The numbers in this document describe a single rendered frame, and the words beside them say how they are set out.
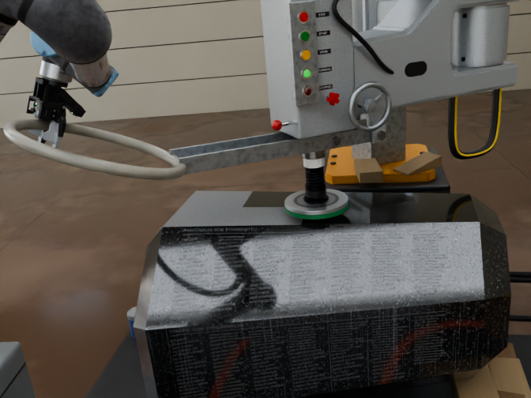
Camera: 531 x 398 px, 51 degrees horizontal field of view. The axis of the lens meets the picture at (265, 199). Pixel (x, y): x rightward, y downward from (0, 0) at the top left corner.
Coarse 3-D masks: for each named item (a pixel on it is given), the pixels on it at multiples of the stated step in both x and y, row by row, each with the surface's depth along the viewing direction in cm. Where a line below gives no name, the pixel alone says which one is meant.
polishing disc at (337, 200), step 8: (296, 192) 195; (304, 192) 195; (328, 192) 193; (336, 192) 192; (288, 200) 189; (296, 200) 188; (328, 200) 186; (336, 200) 185; (344, 200) 184; (288, 208) 183; (296, 208) 181; (304, 208) 180; (312, 208) 180; (320, 208) 179; (328, 208) 179; (336, 208) 179
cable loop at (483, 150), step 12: (456, 96) 195; (492, 96) 205; (456, 108) 196; (492, 108) 206; (456, 120) 198; (492, 120) 207; (456, 132) 200; (492, 132) 208; (456, 144) 201; (492, 144) 208; (456, 156) 205; (468, 156) 206
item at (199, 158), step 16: (208, 144) 172; (224, 144) 174; (240, 144) 176; (256, 144) 178; (272, 144) 168; (288, 144) 170; (304, 144) 173; (320, 144) 175; (336, 144) 176; (352, 144) 179; (192, 160) 160; (208, 160) 162; (224, 160) 164; (240, 160) 166; (256, 160) 168
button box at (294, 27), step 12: (288, 12) 152; (312, 12) 154; (288, 24) 153; (300, 24) 154; (312, 24) 155; (288, 36) 155; (312, 36) 156; (288, 48) 157; (300, 48) 156; (312, 48) 157; (300, 60) 157; (312, 60) 158; (300, 72) 158; (312, 72) 159; (300, 84) 159; (312, 84) 160; (300, 96) 160; (312, 96) 161
